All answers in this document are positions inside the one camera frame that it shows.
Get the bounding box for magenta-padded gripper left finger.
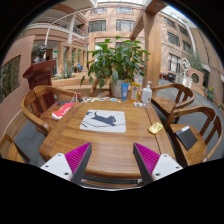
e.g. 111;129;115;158
39;142;93;185

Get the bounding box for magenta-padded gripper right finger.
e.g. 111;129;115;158
133;143;184;186

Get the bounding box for yellow computer mouse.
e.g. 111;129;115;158
148;121;164;135

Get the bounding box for grey cat print mouse pad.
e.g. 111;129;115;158
79;109;127;134

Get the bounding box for wooden armchair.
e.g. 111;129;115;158
164;105;223;168
20;85;82;137
89;78;113;98
0;133;31;164
150;83;196;118

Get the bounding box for black notebook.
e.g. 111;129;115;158
174;125;199;152

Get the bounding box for white pump bottle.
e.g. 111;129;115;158
141;80;154;104

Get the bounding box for yellow detergent bottle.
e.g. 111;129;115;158
130;77;141;102

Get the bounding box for yellow flowering plant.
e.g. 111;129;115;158
204;87;216;103

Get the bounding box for blue tube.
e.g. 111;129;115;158
120;82;130;102

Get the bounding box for white abstract sculpture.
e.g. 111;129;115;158
174;57;194;89

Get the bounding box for spiky green agave plant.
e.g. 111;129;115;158
54;63;79;80

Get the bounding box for dark bust statue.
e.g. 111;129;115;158
33;44;48;64

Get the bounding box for green plant in white pot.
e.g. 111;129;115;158
79;35;152;98

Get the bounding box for dark red wooden pedestal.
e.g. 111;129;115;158
22;59;58;108

